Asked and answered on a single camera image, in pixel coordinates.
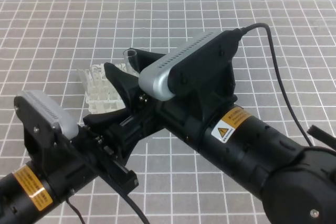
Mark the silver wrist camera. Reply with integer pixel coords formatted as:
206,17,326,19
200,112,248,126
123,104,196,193
139,29,242,101
14,90,79,148

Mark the black right camera cable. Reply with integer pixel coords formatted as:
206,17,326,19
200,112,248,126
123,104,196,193
236,23,314,146

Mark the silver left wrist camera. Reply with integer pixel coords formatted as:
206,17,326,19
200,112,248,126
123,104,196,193
14,90,79,148

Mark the clear test tube in rack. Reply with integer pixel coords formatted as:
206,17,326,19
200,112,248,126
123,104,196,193
91,66,100,96

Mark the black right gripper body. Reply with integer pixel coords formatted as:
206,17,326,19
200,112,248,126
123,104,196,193
119,82,237,151

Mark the black left camera cable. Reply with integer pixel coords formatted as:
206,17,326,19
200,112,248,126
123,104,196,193
64,192,150,224

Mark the leaning clear test tube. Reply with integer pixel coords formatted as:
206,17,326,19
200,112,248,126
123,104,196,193
77,69,91,95

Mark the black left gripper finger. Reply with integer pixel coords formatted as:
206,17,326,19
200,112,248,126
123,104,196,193
83,108,131,130

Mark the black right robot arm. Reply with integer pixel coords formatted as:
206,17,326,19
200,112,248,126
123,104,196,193
104,48,335,223

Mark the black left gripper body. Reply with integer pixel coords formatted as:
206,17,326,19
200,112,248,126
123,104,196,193
23,121,139,204

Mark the clear glass test tube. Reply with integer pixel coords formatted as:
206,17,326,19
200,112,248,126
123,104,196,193
123,48,139,77

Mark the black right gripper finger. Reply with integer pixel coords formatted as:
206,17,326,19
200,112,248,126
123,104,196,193
133,49,165,73
104,62,140,109

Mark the white plastic test tube rack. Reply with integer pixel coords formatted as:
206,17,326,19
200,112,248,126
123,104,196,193
86,63,125,114

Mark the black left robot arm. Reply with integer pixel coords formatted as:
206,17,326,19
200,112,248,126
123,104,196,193
1,105,139,223

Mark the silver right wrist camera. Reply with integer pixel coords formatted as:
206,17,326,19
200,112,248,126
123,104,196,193
139,29,242,101

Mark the black camera cable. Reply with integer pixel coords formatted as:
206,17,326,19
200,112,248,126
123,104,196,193
64,192,150,224
236,23,314,146

